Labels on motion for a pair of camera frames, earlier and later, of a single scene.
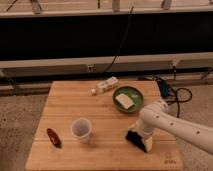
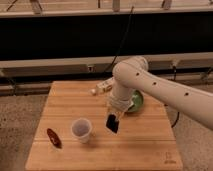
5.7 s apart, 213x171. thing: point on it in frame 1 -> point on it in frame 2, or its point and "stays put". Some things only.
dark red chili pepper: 55,139 stays put
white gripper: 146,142 -> 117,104
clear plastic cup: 80,129 stays put
